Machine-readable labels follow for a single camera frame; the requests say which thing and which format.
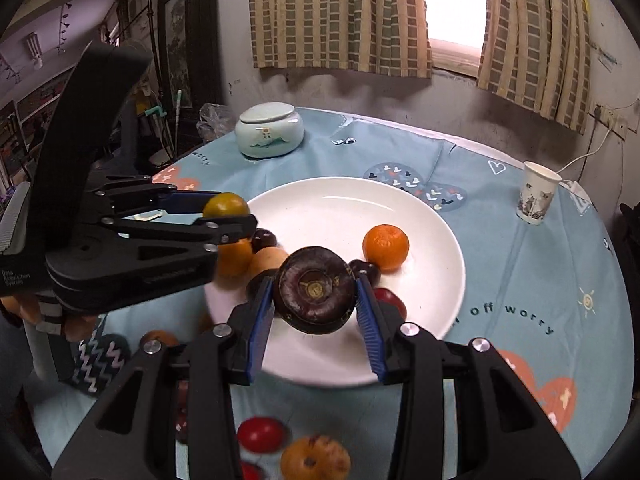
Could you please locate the blue printed tablecloth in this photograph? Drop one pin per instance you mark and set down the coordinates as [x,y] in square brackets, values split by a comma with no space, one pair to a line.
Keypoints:
[500,260]

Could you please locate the dark framed picture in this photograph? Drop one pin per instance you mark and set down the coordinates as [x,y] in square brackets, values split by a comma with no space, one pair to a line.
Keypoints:
[177,45]

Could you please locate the cluttered bookshelf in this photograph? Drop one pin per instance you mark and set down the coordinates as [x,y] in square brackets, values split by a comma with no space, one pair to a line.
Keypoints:
[45,97]

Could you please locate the dark red tomato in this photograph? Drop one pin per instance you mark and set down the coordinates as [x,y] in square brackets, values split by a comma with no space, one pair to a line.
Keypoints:
[181,425]
[391,304]

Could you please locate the clear plastic bag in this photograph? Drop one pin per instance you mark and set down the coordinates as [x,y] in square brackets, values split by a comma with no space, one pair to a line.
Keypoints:
[215,122]

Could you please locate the bright window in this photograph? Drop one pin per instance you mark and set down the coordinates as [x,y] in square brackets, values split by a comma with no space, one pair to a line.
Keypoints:
[452,0]

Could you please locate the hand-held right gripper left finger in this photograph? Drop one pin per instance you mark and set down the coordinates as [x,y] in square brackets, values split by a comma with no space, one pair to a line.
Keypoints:
[260,330]

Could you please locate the tan apricot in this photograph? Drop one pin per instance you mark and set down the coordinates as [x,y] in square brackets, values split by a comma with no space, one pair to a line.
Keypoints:
[267,261]

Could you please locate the orange tomato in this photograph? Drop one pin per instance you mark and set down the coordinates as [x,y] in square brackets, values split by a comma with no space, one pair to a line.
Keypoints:
[236,260]

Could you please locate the person's left hand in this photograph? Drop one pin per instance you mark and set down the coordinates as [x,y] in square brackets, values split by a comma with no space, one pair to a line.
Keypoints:
[80,327]

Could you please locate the pale green ceramic lidded jar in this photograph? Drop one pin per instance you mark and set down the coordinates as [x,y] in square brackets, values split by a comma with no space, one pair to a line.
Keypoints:
[270,130]

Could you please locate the white oval plate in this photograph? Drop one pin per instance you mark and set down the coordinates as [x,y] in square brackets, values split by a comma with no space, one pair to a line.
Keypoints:
[325,210]

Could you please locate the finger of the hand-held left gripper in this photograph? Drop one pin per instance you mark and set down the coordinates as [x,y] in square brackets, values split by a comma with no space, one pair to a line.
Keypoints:
[230,227]
[185,200]

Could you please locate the checked beige curtain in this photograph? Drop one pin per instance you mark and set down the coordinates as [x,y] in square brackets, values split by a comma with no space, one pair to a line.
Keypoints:
[535,35]
[340,10]

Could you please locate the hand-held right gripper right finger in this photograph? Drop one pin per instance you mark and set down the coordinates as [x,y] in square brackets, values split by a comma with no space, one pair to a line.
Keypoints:
[370,330]

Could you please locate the yellow-green tomato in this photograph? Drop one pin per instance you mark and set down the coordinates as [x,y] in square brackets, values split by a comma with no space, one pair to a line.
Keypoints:
[225,205]

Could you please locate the printed paper cup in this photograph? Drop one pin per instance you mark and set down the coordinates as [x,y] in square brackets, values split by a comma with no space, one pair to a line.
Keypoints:
[537,195]

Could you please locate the large striped pepino melon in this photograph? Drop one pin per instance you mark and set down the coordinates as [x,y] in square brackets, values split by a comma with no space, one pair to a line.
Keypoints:
[315,460]

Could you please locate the wall power socket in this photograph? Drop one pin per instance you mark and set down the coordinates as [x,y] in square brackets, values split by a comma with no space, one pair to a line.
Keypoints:
[611,120]

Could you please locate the dark purple mangosteen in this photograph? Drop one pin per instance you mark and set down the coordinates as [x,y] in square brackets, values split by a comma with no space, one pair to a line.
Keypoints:
[314,290]

